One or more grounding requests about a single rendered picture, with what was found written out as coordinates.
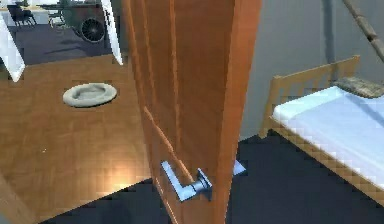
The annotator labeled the orange wooden room door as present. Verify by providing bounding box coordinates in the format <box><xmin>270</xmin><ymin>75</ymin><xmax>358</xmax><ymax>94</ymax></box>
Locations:
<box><xmin>121</xmin><ymin>0</ymin><xmax>263</xmax><ymax>224</ymax></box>

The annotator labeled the brown wooden pole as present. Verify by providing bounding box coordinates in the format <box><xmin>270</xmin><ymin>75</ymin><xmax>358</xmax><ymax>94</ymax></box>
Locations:
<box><xmin>342</xmin><ymin>0</ymin><xmax>384</xmax><ymax>64</ymax></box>

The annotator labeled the blue-grey lever door handle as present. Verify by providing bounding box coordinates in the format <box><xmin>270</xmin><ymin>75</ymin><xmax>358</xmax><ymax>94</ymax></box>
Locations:
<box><xmin>160</xmin><ymin>160</ymin><xmax>213</xmax><ymax>203</ymax></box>

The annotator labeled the grey-brown pillow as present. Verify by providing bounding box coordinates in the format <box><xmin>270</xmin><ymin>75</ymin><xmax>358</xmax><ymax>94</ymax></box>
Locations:
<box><xmin>331</xmin><ymin>76</ymin><xmax>384</xmax><ymax>99</ymax></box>

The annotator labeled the wooden bed with white mattress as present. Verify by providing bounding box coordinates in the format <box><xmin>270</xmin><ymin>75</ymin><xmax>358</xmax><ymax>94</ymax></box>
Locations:
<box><xmin>259</xmin><ymin>54</ymin><xmax>384</xmax><ymax>208</ymax></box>

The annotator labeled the dark chair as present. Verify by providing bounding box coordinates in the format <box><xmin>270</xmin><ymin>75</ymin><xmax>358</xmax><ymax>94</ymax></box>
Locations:
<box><xmin>7</xmin><ymin>3</ymin><xmax>38</xmax><ymax>28</ymax></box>

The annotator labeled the black round fan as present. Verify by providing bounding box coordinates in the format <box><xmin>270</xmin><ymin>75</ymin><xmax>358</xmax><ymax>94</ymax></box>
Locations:
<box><xmin>79</xmin><ymin>17</ymin><xmax>106</xmax><ymax>44</ymax></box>

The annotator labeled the grey round floor cushion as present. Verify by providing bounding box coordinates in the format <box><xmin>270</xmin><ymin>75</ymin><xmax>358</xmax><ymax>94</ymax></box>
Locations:
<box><xmin>62</xmin><ymin>82</ymin><xmax>118</xmax><ymax>109</ymax></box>

